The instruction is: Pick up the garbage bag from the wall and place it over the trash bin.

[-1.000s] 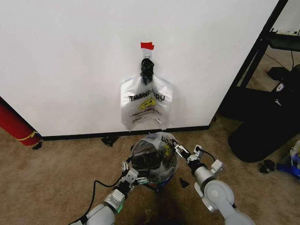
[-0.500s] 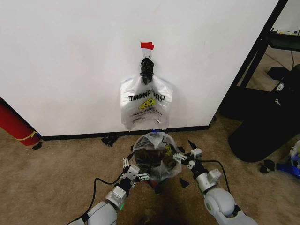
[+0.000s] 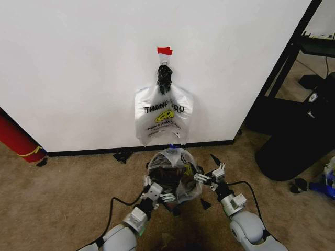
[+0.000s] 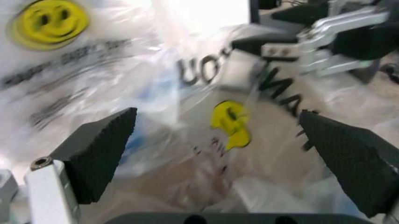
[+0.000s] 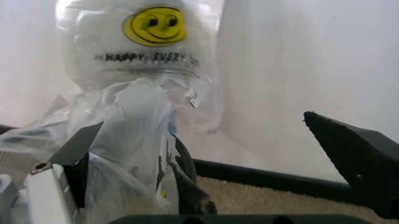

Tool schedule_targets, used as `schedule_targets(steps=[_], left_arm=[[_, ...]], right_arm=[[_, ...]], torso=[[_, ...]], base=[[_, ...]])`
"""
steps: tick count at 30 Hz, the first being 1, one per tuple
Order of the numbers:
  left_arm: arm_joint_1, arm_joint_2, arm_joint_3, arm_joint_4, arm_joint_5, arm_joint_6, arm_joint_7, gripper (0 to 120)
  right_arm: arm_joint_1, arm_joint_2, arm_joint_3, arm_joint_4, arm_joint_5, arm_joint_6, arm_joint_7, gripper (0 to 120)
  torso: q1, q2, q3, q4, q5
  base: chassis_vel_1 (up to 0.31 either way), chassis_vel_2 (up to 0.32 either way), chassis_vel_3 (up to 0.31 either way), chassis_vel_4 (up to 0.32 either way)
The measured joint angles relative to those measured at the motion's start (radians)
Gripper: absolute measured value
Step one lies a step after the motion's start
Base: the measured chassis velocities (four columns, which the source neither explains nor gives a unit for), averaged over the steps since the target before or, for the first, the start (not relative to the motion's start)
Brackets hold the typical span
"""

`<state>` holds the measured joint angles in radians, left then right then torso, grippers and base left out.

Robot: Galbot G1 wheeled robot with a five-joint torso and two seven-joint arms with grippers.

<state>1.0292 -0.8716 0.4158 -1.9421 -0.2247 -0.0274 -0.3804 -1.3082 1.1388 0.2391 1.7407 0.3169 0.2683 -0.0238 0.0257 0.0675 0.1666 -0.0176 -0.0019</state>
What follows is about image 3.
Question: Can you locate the white thank you plastic bag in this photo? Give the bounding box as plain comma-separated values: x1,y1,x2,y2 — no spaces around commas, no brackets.
133,83,195,147

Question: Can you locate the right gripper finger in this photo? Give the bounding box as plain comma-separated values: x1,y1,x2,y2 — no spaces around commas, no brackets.
210,153,227,172
192,171,213,185

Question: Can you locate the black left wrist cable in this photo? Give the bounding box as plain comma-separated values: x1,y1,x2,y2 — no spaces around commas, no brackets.
97,196,143,243

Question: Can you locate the black baseboard strip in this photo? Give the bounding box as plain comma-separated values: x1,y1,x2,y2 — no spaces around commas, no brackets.
46,140,236,157

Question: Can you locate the blue and white bag pile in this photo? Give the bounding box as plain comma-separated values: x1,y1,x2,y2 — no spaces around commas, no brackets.
308,156,335,201

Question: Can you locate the black taped bag handle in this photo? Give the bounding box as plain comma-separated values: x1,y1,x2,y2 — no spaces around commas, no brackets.
156,65,174,95

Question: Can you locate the black metal rack frame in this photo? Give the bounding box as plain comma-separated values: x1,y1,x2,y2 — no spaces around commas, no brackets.
240,0,335,136

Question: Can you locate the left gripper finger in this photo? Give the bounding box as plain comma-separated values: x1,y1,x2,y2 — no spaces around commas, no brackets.
142,174,154,193
159,191,178,203

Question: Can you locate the large black bin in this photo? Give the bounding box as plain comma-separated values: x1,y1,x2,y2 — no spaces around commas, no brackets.
254,74,335,181

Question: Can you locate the black rack shelf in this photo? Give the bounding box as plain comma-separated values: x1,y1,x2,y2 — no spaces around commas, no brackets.
299,30,335,59

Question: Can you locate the red rolled mat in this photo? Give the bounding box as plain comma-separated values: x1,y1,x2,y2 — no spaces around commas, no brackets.
0,107,47,164

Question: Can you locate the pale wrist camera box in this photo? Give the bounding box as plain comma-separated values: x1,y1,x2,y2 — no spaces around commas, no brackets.
147,182,164,201
211,168,226,181

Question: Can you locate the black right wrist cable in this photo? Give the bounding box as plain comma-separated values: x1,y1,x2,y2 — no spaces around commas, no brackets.
227,180,269,240

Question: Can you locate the small trash bin with liner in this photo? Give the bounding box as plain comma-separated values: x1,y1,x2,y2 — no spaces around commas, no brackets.
146,147,204,208

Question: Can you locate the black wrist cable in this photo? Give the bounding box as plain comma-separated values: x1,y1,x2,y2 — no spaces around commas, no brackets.
227,180,269,240
97,196,143,243

